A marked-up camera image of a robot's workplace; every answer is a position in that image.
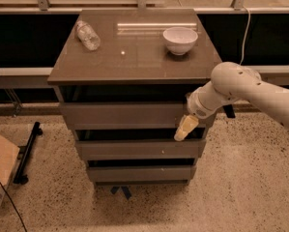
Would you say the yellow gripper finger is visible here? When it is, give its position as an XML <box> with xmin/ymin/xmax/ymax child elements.
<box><xmin>174</xmin><ymin>115</ymin><xmax>199</xmax><ymax>141</ymax></box>

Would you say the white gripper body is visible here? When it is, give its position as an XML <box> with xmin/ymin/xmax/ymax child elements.
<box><xmin>187</xmin><ymin>93</ymin><xmax>215</xmax><ymax>119</ymax></box>

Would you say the grey top drawer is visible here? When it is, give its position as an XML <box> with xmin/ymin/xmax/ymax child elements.
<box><xmin>58</xmin><ymin>101</ymin><xmax>217</xmax><ymax>131</ymax></box>

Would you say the grey drawer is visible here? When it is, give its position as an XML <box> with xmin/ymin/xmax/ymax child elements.
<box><xmin>75</xmin><ymin>139</ymin><xmax>206</xmax><ymax>160</ymax></box>
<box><xmin>58</xmin><ymin>101</ymin><xmax>217</xmax><ymax>131</ymax></box>
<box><xmin>87</xmin><ymin>166</ymin><xmax>196</xmax><ymax>184</ymax></box>

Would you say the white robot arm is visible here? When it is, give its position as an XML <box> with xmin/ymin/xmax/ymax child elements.
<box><xmin>174</xmin><ymin>62</ymin><xmax>289</xmax><ymax>141</ymax></box>

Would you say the grey middle drawer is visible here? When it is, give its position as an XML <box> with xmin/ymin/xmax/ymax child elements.
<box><xmin>75</xmin><ymin>139</ymin><xmax>206</xmax><ymax>160</ymax></box>

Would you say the grey drawer cabinet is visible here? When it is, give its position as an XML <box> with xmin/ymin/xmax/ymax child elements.
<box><xmin>48</xmin><ymin>9</ymin><xmax>221</xmax><ymax>186</ymax></box>

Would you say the grey bottom drawer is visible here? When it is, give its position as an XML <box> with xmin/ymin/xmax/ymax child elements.
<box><xmin>87</xmin><ymin>166</ymin><xmax>196</xmax><ymax>184</ymax></box>

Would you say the white ceramic bowl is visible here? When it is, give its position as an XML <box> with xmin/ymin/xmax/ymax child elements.
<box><xmin>162</xmin><ymin>27</ymin><xmax>198</xmax><ymax>55</ymax></box>

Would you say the blue tape cross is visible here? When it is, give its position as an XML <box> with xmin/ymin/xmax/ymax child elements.
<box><xmin>110</xmin><ymin>186</ymin><xmax>131</xmax><ymax>199</ymax></box>

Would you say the clear plastic bottle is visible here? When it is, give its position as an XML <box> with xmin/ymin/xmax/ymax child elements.
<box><xmin>75</xmin><ymin>20</ymin><xmax>101</xmax><ymax>51</ymax></box>

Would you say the black metal stand bar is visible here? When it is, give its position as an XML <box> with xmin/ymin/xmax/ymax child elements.
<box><xmin>14</xmin><ymin>122</ymin><xmax>43</xmax><ymax>185</ymax></box>

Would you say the cardboard box left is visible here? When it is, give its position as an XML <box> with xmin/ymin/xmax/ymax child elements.
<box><xmin>0</xmin><ymin>127</ymin><xmax>20</xmax><ymax>210</ymax></box>

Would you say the white cable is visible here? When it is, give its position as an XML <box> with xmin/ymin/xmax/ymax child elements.
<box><xmin>239</xmin><ymin>6</ymin><xmax>251</xmax><ymax>66</ymax></box>

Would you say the black cable on floor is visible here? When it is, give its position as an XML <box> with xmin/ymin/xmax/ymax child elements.
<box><xmin>0</xmin><ymin>169</ymin><xmax>28</xmax><ymax>232</ymax></box>

